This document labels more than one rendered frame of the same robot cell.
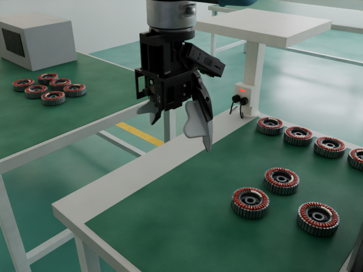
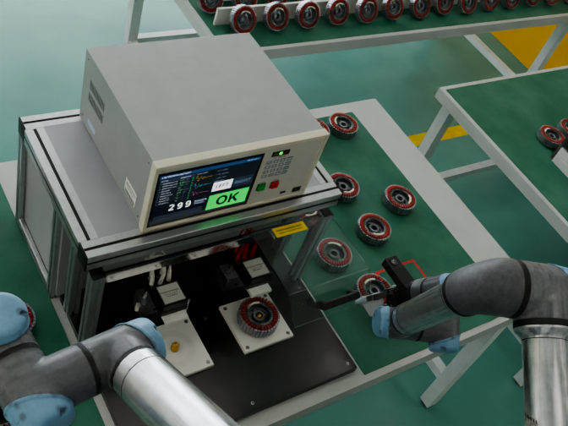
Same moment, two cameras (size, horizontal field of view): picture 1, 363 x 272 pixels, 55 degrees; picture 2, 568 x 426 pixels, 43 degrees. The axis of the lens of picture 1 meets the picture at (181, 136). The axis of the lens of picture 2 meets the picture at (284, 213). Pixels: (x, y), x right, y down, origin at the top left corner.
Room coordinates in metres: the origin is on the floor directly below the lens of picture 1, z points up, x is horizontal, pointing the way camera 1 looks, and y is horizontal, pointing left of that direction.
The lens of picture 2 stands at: (0.26, 0.49, 2.35)
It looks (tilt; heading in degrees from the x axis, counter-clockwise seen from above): 45 degrees down; 270
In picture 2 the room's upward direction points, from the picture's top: 23 degrees clockwise
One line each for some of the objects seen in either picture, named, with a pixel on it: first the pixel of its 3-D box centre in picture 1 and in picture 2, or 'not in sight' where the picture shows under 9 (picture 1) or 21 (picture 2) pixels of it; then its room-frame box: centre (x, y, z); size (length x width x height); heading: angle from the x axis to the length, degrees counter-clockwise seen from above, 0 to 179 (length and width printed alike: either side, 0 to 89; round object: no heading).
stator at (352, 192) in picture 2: not in sight; (342, 188); (0.11, -1.31, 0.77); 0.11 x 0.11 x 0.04
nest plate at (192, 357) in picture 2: not in sight; (173, 350); (0.38, -0.49, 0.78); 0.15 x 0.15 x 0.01; 48
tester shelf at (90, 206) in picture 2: not in sight; (186, 162); (0.53, -0.80, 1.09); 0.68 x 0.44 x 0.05; 48
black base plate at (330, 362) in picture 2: not in sight; (212, 334); (0.31, -0.59, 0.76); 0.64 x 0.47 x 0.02; 48
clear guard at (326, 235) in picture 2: not in sight; (303, 253); (0.17, -0.72, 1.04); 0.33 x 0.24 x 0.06; 138
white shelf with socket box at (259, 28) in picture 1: (257, 79); not in sight; (1.33, -0.30, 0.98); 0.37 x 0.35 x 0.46; 48
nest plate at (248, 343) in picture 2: not in sight; (256, 321); (0.21, -0.67, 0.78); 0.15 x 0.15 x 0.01; 48
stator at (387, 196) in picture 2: not in sight; (399, 199); (-0.08, -1.37, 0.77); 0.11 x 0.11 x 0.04
